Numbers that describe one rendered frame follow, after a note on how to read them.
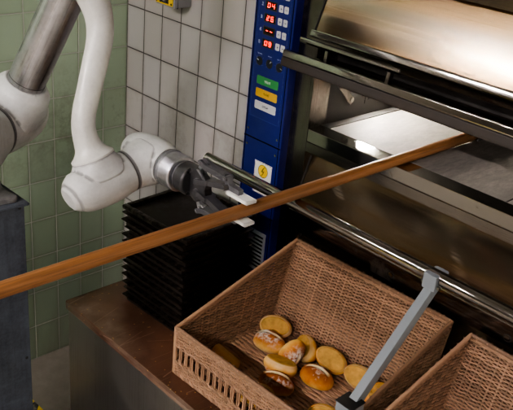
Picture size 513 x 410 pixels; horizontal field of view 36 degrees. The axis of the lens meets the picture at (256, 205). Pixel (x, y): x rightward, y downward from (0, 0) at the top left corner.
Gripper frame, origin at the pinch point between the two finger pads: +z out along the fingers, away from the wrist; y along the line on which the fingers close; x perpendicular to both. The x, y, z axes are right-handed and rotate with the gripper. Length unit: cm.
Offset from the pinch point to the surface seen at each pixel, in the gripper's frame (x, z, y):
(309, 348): -36, -4, 55
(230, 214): 4.3, 1.3, -0.2
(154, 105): -53, -104, 17
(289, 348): -29, -6, 53
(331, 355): -39, 1, 55
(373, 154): -55, -8, 2
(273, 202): -8.3, 1.5, 0.0
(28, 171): -12, -121, 40
